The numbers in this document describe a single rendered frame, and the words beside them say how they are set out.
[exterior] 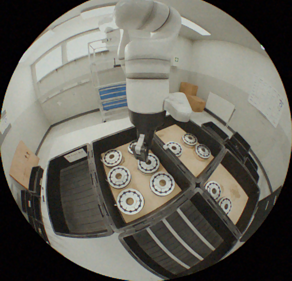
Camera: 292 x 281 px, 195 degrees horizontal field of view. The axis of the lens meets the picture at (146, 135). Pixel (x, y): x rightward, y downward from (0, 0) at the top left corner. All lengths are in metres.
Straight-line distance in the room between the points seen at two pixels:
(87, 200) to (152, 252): 0.35
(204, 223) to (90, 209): 0.48
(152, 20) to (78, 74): 3.00
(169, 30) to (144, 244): 0.55
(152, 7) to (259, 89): 3.00
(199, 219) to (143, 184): 0.30
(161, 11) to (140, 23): 0.04
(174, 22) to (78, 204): 0.60
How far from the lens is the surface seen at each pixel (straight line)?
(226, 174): 0.60
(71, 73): 3.19
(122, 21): 0.15
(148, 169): 0.38
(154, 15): 0.15
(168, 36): 0.15
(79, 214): 0.49
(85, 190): 0.47
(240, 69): 3.23
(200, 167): 0.50
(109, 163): 0.42
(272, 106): 3.07
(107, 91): 2.12
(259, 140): 3.18
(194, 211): 0.43
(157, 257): 0.45
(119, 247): 0.59
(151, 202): 0.38
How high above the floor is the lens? 1.21
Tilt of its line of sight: 44 degrees down
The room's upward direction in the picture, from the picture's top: straight up
